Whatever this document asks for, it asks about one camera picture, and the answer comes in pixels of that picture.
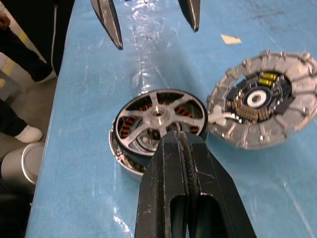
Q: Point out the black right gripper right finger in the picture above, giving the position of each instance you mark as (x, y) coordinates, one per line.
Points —
(218, 198)

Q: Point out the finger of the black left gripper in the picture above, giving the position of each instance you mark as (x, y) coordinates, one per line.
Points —
(109, 22)
(190, 15)

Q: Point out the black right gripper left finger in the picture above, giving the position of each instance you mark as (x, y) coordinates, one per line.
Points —
(161, 186)

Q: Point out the motor housing with copper windings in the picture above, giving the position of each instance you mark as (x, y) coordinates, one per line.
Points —
(128, 168)

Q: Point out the grey motor lid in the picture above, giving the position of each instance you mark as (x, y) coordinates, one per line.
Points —
(284, 129)

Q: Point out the bystander bare hand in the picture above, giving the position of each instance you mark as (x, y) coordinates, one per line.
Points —
(5, 22)

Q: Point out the small beige tape piece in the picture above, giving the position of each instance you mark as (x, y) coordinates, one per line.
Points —
(231, 39)

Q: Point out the blue plastic table cover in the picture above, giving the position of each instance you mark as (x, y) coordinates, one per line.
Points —
(86, 173)

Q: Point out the bystander in black clothes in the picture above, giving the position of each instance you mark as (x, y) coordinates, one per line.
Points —
(32, 37)

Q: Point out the bystander leg with white shoe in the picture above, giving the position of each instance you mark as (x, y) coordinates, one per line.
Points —
(27, 134)

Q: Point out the grey rounded cylinder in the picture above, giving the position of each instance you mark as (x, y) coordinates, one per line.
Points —
(22, 166)

